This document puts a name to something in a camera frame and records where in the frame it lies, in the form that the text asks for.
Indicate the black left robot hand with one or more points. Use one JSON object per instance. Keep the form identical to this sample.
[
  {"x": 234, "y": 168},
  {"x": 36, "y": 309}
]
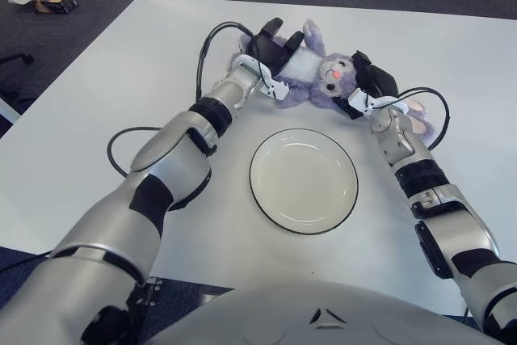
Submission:
[{"x": 268, "y": 50}]

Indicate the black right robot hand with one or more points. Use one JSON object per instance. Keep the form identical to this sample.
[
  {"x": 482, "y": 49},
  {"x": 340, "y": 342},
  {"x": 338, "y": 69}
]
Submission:
[{"x": 377, "y": 80}]

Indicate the purple plush bunny doll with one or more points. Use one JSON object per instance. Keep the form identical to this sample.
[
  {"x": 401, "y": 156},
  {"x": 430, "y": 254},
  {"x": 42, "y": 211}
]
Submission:
[{"x": 311, "y": 68}]

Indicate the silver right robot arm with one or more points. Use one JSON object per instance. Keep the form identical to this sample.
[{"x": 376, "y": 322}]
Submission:
[{"x": 440, "y": 207}]

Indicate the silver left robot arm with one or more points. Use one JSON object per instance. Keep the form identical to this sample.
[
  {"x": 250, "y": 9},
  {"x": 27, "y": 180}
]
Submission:
[{"x": 141, "y": 199}]

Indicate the white plate with black rim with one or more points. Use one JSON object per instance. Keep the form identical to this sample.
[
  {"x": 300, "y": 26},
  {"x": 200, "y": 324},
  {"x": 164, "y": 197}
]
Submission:
[{"x": 303, "y": 181}]

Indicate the dark cardboard box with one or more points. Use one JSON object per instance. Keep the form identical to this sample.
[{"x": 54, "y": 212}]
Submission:
[{"x": 56, "y": 3}]

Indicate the grey robot torso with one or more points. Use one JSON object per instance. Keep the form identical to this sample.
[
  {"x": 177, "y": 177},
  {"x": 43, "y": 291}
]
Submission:
[{"x": 323, "y": 316}]

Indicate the black office chair base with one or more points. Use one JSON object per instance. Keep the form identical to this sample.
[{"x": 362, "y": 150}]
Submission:
[{"x": 16, "y": 62}]

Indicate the white furniture edge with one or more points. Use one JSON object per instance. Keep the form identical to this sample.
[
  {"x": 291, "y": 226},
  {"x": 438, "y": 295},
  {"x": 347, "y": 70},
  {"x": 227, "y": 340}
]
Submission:
[{"x": 8, "y": 110}]

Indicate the metal table support bracket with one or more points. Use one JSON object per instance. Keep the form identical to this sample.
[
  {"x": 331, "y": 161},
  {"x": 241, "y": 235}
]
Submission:
[{"x": 149, "y": 292}]

